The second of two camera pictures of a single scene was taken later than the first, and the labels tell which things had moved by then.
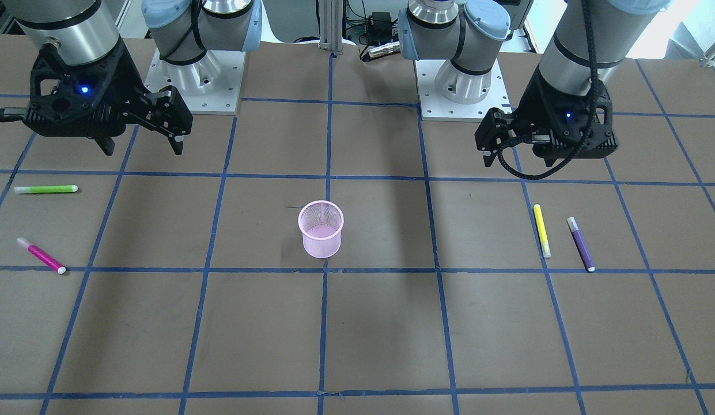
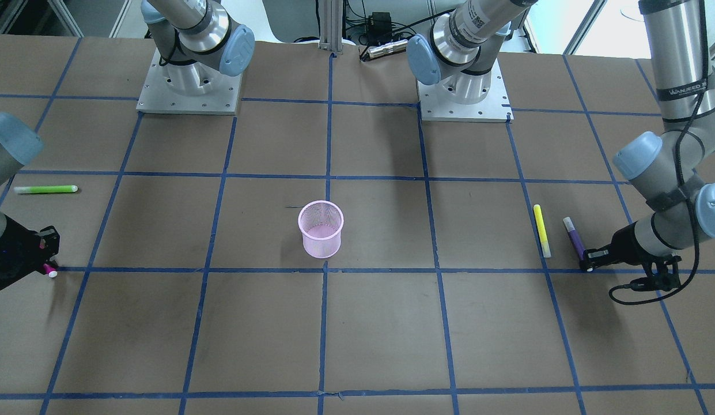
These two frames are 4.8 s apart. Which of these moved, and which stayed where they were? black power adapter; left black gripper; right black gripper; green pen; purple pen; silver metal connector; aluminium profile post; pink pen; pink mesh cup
Moved: right black gripper; pink pen; left black gripper
Stayed: pink mesh cup; purple pen; silver metal connector; black power adapter; green pen; aluminium profile post
